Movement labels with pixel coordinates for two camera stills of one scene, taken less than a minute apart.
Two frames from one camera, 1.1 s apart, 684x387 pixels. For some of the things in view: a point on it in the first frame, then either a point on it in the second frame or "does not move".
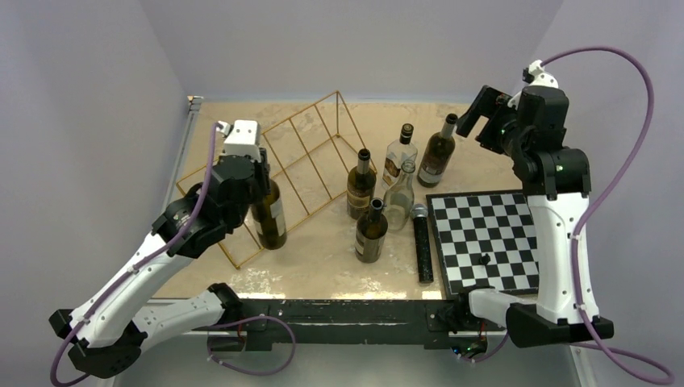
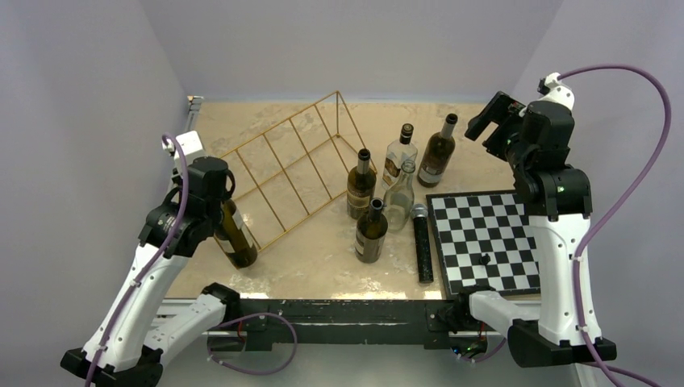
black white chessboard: x=485 y=239 does not move
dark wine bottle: x=269 y=219 → x=235 y=238
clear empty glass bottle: x=398 y=199 does not move
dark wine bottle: x=371 y=233 does not move
